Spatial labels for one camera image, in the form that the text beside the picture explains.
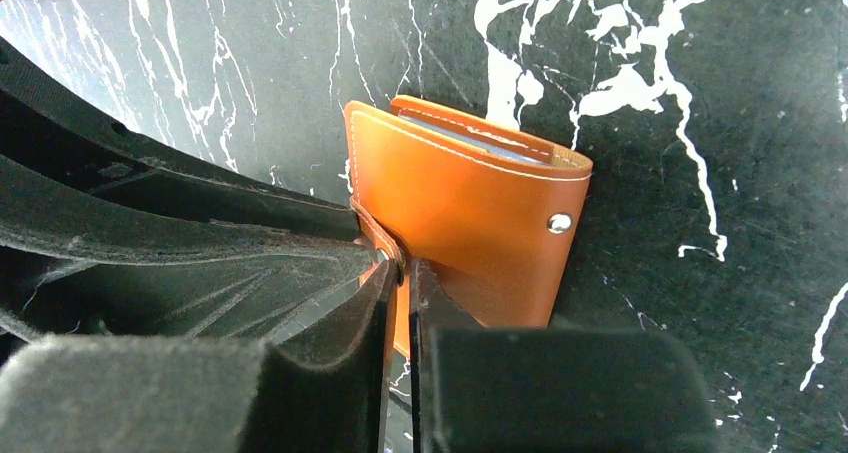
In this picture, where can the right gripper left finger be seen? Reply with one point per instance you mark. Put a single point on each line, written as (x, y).
(322, 390)

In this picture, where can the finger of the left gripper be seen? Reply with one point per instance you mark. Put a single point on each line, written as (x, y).
(105, 231)

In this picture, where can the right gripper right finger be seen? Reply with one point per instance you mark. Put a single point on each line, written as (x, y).
(477, 389)

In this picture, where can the brown leather card holder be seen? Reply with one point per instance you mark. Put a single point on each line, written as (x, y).
(494, 210)

